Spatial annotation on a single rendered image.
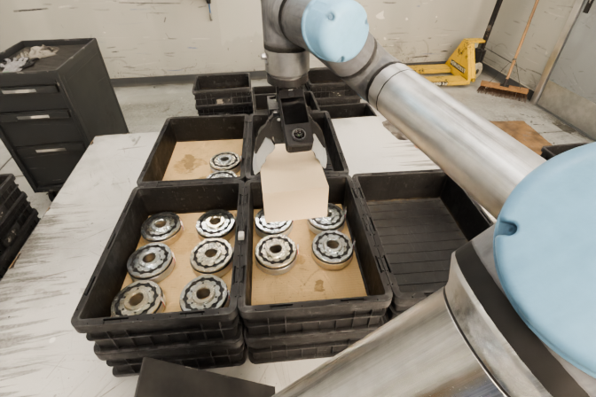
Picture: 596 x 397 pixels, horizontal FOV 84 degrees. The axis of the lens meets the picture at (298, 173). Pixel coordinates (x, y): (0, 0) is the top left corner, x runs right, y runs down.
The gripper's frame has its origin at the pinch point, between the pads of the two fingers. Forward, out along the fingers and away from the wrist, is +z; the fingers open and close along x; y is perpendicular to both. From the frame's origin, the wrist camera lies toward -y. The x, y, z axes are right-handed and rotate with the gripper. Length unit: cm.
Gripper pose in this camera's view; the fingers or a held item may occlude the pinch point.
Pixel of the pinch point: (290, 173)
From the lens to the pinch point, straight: 67.2
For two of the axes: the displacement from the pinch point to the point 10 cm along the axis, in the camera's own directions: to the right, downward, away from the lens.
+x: -9.9, 0.9, -1.1
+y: -1.5, -5.9, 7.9
